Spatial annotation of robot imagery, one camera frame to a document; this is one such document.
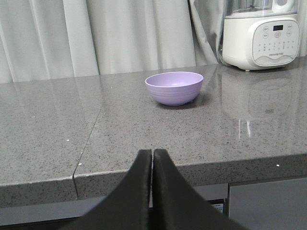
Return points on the grey cabinet door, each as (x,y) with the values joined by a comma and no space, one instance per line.
(277,205)

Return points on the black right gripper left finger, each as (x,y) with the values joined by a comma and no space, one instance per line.
(127,206)

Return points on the white blender appliance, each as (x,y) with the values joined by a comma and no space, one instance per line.
(260,34)

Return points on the purple plastic bowl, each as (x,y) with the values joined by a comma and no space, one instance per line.
(174,88)

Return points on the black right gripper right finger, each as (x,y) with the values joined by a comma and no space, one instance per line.
(177,205)

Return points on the black disinfection cabinet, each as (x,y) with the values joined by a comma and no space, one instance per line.
(218,204)

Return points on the white curtain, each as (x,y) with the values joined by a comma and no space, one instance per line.
(52,39)

